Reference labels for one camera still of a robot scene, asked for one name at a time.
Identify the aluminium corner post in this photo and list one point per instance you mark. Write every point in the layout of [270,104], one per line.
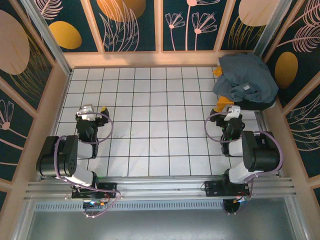
[50,37]
[271,27]

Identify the aluminium side rail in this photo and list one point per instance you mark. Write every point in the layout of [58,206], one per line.
[260,122]

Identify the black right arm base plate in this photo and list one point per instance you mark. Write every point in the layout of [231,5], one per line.
[215,190]

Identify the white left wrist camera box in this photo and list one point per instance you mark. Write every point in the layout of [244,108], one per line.
[86,112]

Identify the grey-blue t-shirt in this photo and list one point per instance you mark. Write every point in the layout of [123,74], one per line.
[245,72]

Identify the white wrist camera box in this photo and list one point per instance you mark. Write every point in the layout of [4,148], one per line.
[232,112]
[86,112]

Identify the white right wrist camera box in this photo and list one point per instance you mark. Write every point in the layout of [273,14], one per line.
[232,112]

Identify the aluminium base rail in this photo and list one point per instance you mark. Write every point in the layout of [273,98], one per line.
[162,187]

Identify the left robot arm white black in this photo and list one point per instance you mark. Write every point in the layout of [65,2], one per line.
[67,160]

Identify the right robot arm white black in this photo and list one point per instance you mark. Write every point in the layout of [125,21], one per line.
[262,152]

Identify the yellow t-shirt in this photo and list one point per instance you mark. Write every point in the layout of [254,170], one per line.
[223,102]

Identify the black t-shirt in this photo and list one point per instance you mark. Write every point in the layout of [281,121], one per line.
[255,106]

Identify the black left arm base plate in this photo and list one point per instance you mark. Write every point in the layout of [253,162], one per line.
[107,187]

